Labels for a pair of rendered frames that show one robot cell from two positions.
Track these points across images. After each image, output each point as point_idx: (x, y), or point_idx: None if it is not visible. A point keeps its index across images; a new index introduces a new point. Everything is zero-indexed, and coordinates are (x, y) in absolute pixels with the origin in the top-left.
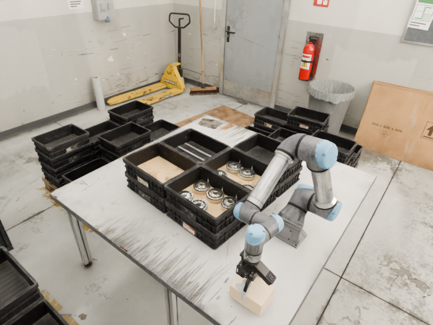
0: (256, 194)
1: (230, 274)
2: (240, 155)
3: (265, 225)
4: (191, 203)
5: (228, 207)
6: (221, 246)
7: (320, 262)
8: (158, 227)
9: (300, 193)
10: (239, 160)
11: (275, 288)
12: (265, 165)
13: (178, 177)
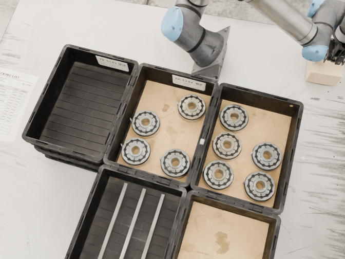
0: (308, 22)
1: (305, 97)
2: (115, 142)
3: (343, 5)
4: (294, 149)
5: (246, 114)
6: None
7: (232, 22)
8: (293, 219)
9: (190, 24)
10: (117, 147)
11: (293, 52)
12: (134, 89)
13: (246, 204)
